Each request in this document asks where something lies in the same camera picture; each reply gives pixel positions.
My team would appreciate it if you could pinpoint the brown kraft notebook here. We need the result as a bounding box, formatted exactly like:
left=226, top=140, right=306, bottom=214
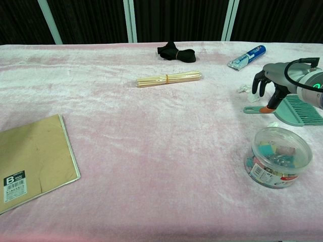
left=0, top=113, right=82, bottom=216

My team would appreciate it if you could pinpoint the small teal broom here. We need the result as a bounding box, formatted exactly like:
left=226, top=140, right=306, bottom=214
left=243, top=93, right=323, bottom=127

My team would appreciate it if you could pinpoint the clear jar of binder clips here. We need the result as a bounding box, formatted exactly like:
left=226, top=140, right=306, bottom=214
left=243, top=126, right=314, bottom=190

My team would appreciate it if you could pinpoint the white frame post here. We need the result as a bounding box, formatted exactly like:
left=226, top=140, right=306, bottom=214
left=37, top=0, right=64, bottom=45
left=221, top=0, right=240, bottom=42
left=123, top=0, right=138, bottom=43

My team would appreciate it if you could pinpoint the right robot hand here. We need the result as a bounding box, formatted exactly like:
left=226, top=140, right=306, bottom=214
left=252, top=62, right=308, bottom=114

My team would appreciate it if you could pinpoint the blue white toothpaste tube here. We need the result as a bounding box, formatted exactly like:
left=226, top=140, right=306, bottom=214
left=227, top=45, right=267, bottom=72

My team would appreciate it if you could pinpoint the black folded strap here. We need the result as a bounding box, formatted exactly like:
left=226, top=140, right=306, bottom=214
left=156, top=40, right=197, bottom=64

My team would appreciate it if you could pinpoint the pink plush table cloth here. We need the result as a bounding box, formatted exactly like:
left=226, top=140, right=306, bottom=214
left=0, top=41, right=323, bottom=242

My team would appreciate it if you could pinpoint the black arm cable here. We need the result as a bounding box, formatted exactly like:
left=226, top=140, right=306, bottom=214
left=284, top=57, right=321, bottom=89

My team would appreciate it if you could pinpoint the black curtain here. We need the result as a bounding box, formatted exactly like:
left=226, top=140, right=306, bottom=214
left=0, top=0, right=323, bottom=46

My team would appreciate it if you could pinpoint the bundle of wooden sticks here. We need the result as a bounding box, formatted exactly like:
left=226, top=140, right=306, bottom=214
left=136, top=71, right=203, bottom=89

